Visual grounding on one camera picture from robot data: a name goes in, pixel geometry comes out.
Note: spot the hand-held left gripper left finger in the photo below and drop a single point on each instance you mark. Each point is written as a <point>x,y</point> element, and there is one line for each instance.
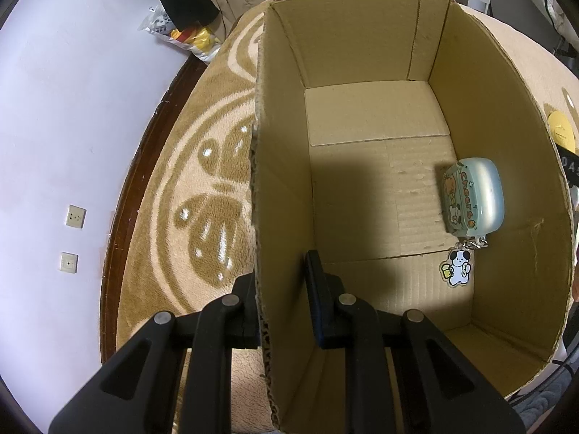
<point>242,321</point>

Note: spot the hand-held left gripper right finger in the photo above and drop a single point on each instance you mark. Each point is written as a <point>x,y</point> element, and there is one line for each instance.
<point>316,300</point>

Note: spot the yellow round disc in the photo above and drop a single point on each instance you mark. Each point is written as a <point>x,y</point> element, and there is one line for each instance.
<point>561,131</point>

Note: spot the pale blue earbud case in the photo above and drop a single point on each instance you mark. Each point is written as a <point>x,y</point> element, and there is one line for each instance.
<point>484,190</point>

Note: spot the cardboard box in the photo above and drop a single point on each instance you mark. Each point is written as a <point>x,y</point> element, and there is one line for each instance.
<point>362,113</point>

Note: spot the beige brown patterned blanket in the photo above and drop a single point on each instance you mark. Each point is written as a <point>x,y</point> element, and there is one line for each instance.
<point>190,167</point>

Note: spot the grey textured cloth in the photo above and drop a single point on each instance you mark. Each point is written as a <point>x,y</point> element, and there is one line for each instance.
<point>538,393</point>

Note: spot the white yellow snack bag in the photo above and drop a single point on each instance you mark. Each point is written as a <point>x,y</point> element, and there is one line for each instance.
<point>194,38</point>

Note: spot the beige wall socket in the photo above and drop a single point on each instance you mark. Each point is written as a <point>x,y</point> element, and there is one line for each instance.
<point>68,262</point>
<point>75,216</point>

